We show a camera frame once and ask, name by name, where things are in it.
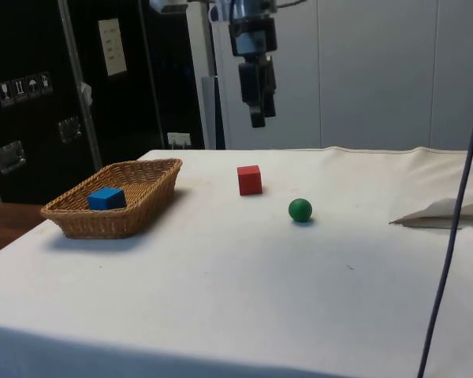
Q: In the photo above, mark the green ball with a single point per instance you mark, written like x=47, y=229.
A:
x=300, y=210

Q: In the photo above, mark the wicker basket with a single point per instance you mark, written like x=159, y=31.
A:
x=118, y=197

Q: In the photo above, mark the pale lockers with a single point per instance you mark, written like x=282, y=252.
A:
x=358, y=75

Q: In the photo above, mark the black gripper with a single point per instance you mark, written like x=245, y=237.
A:
x=253, y=37

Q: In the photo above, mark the blue cube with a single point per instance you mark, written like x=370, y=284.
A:
x=106, y=199

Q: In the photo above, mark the black cabinet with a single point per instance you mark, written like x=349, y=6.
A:
x=83, y=90

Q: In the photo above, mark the red cube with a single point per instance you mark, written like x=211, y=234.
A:
x=249, y=180

